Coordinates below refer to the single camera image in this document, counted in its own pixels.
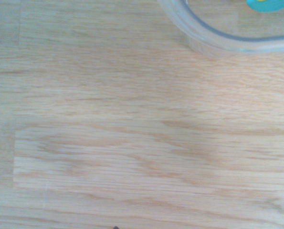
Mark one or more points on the clear plastic container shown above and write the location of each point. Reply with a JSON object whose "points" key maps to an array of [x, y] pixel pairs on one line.
{"points": [[205, 31]]}

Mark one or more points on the teal and yellow protein bar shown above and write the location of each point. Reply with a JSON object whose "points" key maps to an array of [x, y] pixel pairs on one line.
{"points": [[269, 6]]}

